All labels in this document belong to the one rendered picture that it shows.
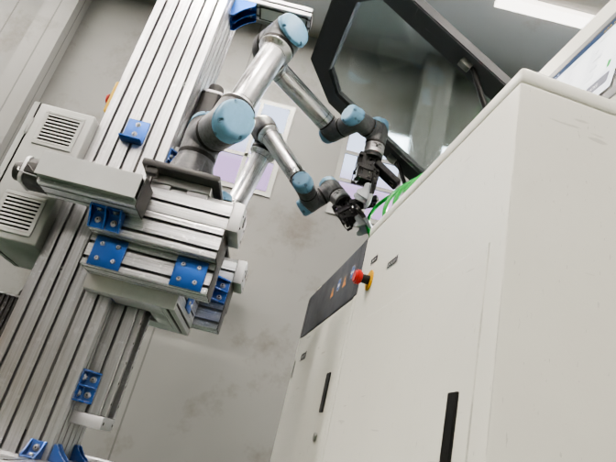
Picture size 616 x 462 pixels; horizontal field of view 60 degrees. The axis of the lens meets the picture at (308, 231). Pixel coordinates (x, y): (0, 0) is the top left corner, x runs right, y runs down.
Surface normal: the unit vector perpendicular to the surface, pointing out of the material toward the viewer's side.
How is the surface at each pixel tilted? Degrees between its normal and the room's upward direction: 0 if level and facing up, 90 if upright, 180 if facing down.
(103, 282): 90
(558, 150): 90
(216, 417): 90
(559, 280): 90
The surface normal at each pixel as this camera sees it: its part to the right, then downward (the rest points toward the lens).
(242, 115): 0.58, -0.07
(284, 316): 0.10, -0.38
